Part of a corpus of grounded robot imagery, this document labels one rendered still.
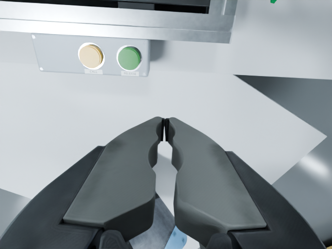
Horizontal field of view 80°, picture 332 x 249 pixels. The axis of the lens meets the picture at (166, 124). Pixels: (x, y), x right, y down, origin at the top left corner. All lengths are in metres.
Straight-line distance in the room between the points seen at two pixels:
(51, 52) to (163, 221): 0.43
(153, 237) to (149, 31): 0.43
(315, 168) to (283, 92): 0.86
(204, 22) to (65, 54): 0.26
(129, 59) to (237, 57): 0.26
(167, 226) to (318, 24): 0.57
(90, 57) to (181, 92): 0.24
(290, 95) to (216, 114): 1.18
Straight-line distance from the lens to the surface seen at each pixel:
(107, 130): 0.59
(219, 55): 0.51
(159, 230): 0.52
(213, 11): 0.40
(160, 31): 0.39
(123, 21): 0.40
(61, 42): 0.43
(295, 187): 2.31
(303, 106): 1.79
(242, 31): 0.52
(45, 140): 0.68
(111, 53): 0.40
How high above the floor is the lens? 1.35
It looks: 61 degrees down
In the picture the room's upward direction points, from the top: 179 degrees clockwise
